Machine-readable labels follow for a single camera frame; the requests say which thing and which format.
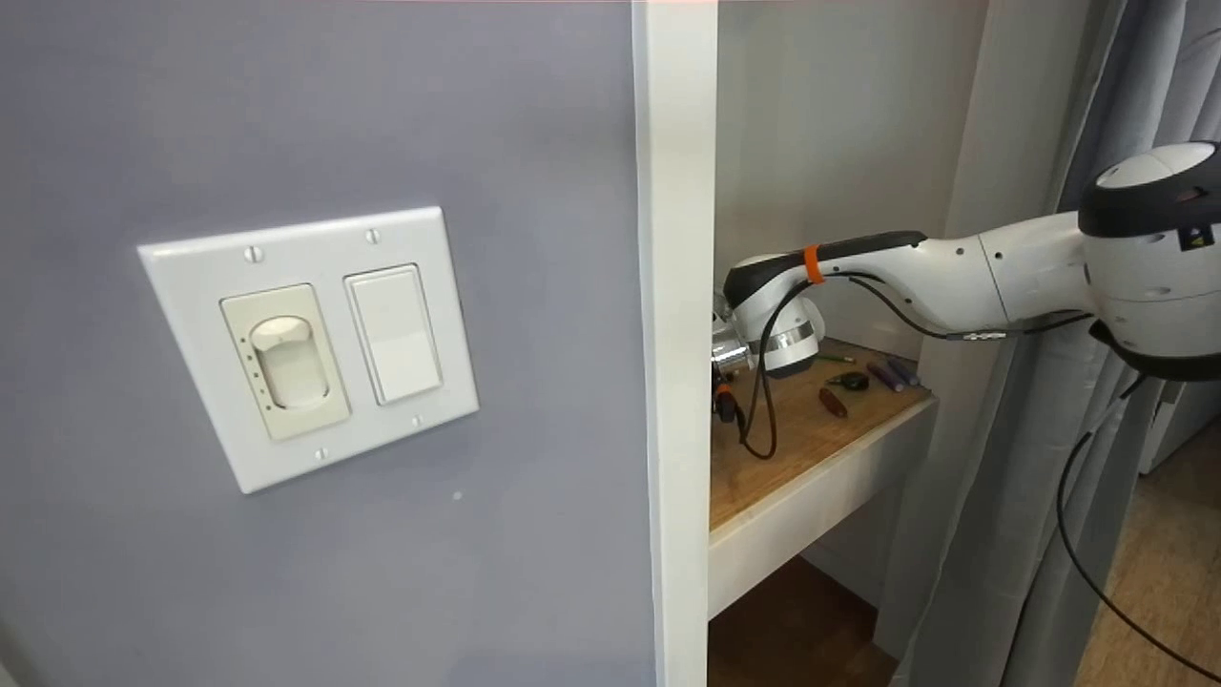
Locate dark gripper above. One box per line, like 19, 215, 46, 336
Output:
714, 319, 753, 373

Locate wooden shelf with white edge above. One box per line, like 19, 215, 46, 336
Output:
705, 336, 941, 627

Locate white door trim post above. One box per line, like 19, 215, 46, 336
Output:
631, 0, 721, 687

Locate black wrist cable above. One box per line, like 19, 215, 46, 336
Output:
726, 269, 1099, 467

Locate white rocker switch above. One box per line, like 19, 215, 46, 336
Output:
338, 258, 445, 412

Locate black hanging cable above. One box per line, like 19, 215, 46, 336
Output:
1051, 368, 1221, 687

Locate cream dimmer slider switch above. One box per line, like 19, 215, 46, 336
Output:
216, 277, 356, 448

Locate white light switch plate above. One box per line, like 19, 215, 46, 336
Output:
135, 204, 486, 495

